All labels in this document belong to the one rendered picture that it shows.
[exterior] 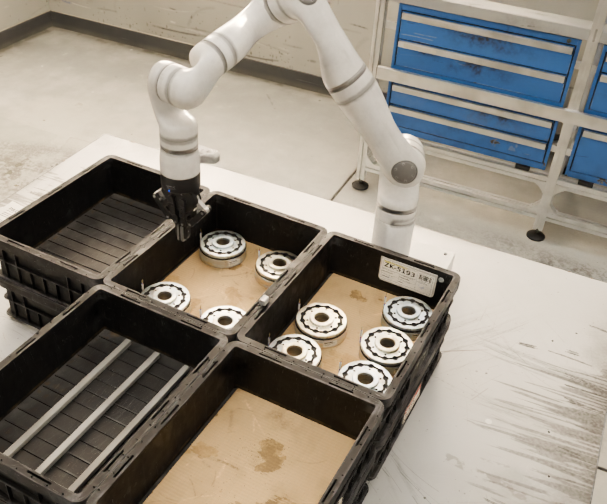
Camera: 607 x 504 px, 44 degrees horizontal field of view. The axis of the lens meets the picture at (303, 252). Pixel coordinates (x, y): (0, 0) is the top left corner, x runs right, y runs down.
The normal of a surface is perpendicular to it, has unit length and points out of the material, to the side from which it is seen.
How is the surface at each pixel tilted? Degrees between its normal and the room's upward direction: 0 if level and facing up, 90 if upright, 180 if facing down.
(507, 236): 0
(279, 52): 90
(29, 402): 0
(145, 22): 90
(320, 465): 0
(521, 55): 90
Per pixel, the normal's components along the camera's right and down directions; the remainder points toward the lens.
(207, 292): 0.06, -0.80
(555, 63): -0.42, 0.52
